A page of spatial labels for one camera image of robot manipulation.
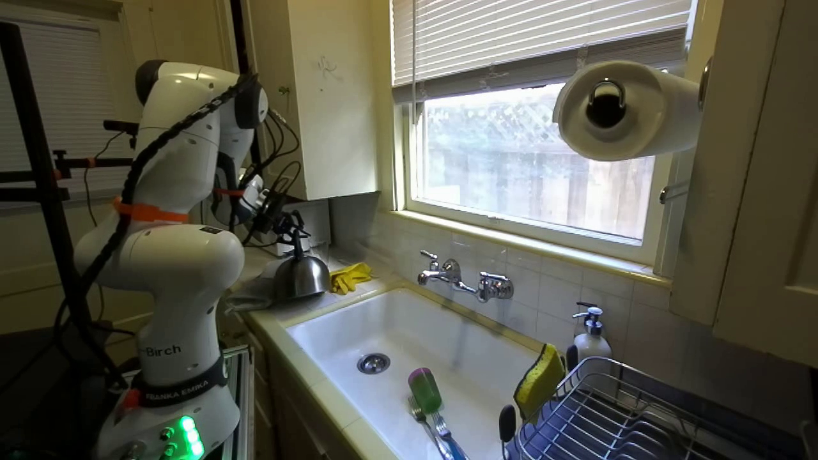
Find white window blind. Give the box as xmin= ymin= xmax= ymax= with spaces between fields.
xmin=389 ymin=0 xmax=698 ymax=108

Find white soap pump bottle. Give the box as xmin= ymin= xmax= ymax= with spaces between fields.
xmin=567 ymin=300 xmax=617 ymax=365

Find yellow rubber gloves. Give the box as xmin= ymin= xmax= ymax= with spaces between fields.
xmin=324 ymin=258 xmax=378 ymax=300

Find green dish brush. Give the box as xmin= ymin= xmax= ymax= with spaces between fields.
xmin=405 ymin=363 xmax=470 ymax=460

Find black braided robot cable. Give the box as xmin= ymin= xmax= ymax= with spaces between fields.
xmin=74 ymin=79 xmax=246 ymax=295

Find tall pale wall cabinet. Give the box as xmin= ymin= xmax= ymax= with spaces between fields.
xmin=668 ymin=0 xmax=818 ymax=372

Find white kitchen sink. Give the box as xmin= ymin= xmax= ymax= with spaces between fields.
xmin=249 ymin=285 xmax=549 ymax=460

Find orange strap on arm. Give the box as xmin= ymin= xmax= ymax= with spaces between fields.
xmin=110 ymin=197 xmax=191 ymax=229

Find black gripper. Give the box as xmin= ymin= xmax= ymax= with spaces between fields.
xmin=228 ymin=166 xmax=294 ymax=252

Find blue dish rack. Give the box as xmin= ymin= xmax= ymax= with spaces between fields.
xmin=510 ymin=354 xmax=809 ymax=460

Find black cable bundle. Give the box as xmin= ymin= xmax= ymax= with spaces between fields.
xmin=242 ymin=108 xmax=306 ymax=252

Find white paper towel roll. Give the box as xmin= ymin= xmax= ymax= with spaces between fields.
xmin=549 ymin=57 xmax=705 ymax=166

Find silver kettle black handle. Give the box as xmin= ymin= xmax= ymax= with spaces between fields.
xmin=269 ymin=213 xmax=336 ymax=308

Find chrome wall faucet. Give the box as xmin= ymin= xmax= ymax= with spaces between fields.
xmin=414 ymin=246 xmax=519 ymax=308

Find metal sink drain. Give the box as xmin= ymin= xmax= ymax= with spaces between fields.
xmin=354 ymin=347 xmax=397 ymax=378

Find white framed window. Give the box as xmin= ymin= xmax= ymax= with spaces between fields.
xmin=395 ymin=48 xmax=685 ymax=268

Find black tripod stand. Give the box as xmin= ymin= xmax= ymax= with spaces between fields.
xmin=0 ymin=19 xmax=142 ymax=378

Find pale wall cabinet with latch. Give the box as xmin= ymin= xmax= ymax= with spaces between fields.
xmin=246 ymin=0 xmax=384 ymax=206

